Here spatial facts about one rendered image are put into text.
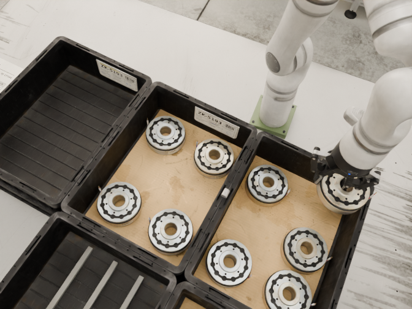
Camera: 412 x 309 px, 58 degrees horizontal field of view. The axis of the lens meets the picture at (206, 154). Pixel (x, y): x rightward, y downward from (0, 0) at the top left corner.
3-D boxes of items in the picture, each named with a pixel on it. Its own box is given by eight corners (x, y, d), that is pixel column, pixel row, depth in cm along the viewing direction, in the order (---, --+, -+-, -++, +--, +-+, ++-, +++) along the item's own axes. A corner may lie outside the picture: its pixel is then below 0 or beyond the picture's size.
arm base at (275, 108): (265, 100, 122) (272, 64, 107) (292, 109, 120) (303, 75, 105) (254, 121, 118) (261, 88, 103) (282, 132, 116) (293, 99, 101)
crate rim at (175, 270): (155, 84, 98) (154, 78, 96) (258, 133, 94) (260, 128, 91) (59, 211, 81) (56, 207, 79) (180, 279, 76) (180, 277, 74)
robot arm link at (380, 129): (353, 160, 59) (402, 150, 60) (408, 103, 45) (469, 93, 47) (336, 122, 62) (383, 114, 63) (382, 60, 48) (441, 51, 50)
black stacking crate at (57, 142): (70, 64, 111) (60, 35, 101) (156, 105, 107) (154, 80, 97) (-27, 168, 94) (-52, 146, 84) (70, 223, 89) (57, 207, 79)
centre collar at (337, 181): (354, 200, 76) (355, 200, 75) (331, 191, 77) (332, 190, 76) (359, 181, 78) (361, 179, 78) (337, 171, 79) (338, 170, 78)
